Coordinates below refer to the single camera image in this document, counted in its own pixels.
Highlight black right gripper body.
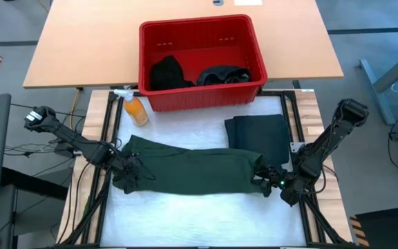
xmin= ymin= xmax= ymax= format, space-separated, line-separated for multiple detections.
xmin=267 ymin=168 xmax=297 ymax=199

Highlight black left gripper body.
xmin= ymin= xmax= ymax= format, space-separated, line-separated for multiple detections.
xmin=115 ymin=154 xmax=144 ymax=186

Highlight dark blue denim jeans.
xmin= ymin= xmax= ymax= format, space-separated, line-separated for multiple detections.
xmin=224 ymin=113 xmax=292 ymax=171

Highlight dark green pants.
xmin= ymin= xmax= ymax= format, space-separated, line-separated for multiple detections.
xmin=111 ymin=134 xmax=265 ymax=196

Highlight red plastic bin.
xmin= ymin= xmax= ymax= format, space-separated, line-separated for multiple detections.
xmin=138 ymin=13 xmax=268 ymax=113

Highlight orange spray bottle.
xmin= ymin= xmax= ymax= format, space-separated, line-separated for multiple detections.
xmin=113 ymin=89 xmax=151 ymax=128

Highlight black crumpled garment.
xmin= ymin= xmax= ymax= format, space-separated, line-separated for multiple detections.
xmin=149 ymin=55 xmax=197 ymax=91

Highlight light wooden desk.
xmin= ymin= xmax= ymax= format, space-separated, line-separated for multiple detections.
xmin=22 ymin=0 xmax=345 ymax=89

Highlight grey desk leg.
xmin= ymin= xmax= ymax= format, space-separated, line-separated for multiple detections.
xmin=359 ymin=44 xmax=398 ymax=125

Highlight yellow cable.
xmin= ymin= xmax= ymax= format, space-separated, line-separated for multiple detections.
xmin=68 ymin=88 xmax=82 ymax=134

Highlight black floor cables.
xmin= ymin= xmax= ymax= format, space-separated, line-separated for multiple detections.
xmin=3 ymin=102 xmax=88 ymax=158

